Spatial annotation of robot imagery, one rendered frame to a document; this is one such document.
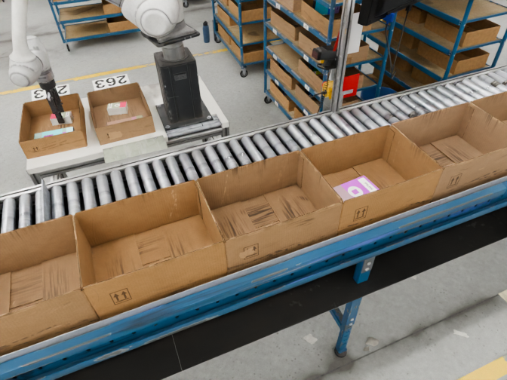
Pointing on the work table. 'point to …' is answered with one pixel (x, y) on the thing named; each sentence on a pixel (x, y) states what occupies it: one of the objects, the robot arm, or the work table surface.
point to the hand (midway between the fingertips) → (60, 114)
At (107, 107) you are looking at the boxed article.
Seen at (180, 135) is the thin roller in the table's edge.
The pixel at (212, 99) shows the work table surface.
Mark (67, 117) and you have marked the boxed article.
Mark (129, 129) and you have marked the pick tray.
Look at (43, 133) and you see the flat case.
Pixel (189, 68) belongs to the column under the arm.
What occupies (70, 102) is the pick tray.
